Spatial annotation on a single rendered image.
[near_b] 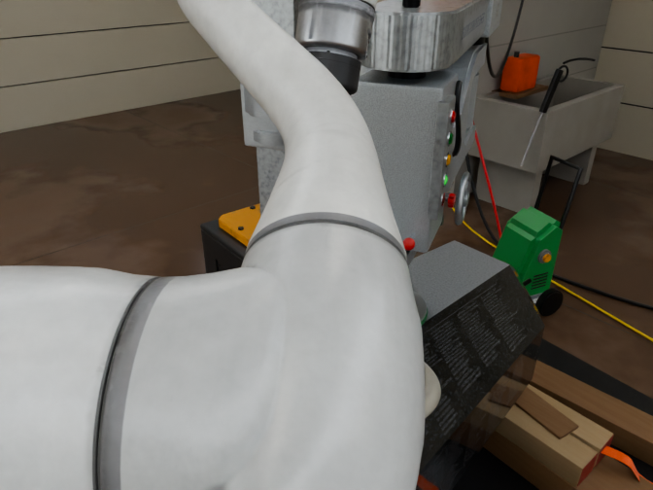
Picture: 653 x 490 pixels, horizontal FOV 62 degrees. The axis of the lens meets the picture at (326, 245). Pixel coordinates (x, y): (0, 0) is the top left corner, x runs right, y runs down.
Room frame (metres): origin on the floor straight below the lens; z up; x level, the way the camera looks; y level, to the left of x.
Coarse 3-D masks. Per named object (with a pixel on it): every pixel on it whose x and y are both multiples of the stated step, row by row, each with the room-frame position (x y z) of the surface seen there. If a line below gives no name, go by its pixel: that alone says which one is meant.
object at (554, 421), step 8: (528, 392) 1.67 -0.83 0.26; (520, 400) 1.62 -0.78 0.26; (528, 400) 1.62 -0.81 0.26; (536, 400) 1.62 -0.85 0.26; (528, 408) 1.58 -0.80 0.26; (536, 408) 1.58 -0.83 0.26; (544, 408) 1.58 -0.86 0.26; (552, 408) 1.58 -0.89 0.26; (536, 416) 1.54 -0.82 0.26; (544, 416) 1.54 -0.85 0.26; (552, 416) 1.54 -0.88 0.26; (560, 416) 1.54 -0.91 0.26; (544, 424) 1.50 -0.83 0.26; (552, 424) 1.50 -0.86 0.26; (560, 424) 1.50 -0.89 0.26; (568, 424) 1.50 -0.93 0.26; (576, 424) 1.50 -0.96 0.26; (552, 432) 1.46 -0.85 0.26; (560, 432) 1.46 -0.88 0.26; (568, 432) 1.46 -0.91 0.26
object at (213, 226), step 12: (204, 228) 2.21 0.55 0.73; (216, 228) 2.20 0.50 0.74; (204, 240) 2.22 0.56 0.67; (216, 240) 2.13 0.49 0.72; (228, 240) 2.08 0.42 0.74; (204, 252) 2.23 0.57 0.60; (216, 252) 2.13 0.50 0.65; (228, 252) 2.04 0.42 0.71; (240, 252) 1.98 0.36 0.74; (216, 264) 2.15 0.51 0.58; (228, 264) 2.05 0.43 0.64; (240, 264) 1.96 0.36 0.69
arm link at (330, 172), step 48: (192, 0) 0.53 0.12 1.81; (240, 0) 0.51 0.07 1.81; (240, 48) 0.47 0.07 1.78; (288, 48) 0.45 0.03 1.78; (288, 96) 0.41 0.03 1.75; (336, 96) 0.40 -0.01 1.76; (288, 144) 0.37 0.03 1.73; (336, 144) 0.34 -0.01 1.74; (288, 192) 0.29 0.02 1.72; (336, 192) 0.28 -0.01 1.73; (384, 192) 0.32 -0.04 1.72
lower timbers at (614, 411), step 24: (552, 384) 1.85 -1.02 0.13; (576, 384) 1.85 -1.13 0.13; (576, 408) 1.73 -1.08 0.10; (600, 408) 1.71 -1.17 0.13; (624, 408) 1.71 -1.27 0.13; (624, 432) 1.59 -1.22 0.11; (648, 432) 1.58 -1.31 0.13; (504, 456) 1.52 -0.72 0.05; (528, 456) 1.45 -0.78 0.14; (648, 456) 1.52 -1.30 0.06; (528, 480) 1.43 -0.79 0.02; (552, 480) 1.37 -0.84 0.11; (600, 480) 1.33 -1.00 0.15; (624, 480) 1.33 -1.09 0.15
